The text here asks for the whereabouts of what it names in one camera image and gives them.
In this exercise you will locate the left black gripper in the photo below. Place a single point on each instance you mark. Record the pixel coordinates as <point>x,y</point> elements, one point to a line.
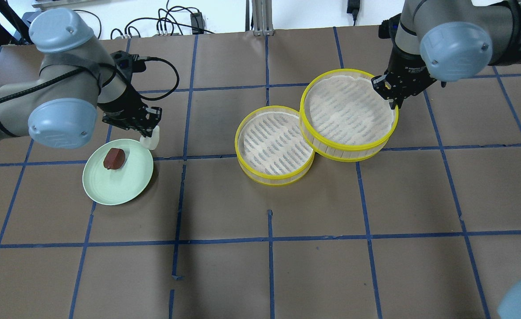
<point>119,105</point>

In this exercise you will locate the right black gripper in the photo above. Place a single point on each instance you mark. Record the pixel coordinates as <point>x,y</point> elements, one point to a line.
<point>406,67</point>

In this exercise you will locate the brown bun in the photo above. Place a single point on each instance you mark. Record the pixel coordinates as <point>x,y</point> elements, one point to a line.
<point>114,159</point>

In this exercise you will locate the yellow steamer layer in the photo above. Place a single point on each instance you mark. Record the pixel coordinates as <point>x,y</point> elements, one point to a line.
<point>270,147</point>
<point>342,118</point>

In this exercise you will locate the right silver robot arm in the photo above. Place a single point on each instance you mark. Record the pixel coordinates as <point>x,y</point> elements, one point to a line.
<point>446,41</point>

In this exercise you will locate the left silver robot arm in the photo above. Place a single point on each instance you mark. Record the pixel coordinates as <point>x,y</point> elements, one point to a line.
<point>77,78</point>

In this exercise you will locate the light green plate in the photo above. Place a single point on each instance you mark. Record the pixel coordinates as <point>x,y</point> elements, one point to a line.
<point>116,186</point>

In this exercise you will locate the black power adapter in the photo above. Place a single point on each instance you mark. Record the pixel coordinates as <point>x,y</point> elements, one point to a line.
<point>197,23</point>

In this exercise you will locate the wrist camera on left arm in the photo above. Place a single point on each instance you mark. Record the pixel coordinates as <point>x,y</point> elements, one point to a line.
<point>128,63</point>

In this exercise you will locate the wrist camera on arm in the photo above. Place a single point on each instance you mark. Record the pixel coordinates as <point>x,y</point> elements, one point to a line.
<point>388,28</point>
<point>128,63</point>

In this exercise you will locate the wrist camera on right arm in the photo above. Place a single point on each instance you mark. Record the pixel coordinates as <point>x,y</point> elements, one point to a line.
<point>388,28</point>

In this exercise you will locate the aluminium frame post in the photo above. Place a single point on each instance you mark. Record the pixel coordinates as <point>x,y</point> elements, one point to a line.
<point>262,18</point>

